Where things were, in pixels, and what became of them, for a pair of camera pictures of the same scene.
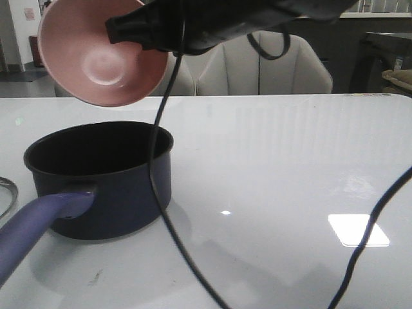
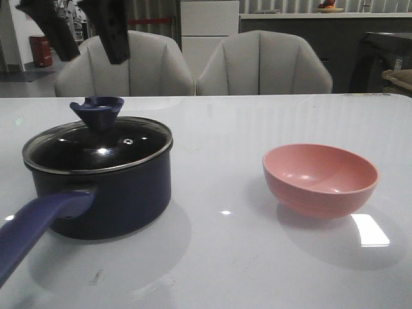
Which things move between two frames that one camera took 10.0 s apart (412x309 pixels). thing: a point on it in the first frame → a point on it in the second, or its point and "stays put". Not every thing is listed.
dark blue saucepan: (163, 146) → (85, 206)
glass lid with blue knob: (8, 196) → (103, 142)
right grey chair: (264, 62) stays put
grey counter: (337, 40) stays put
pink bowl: (75, 49) → (316, 181)
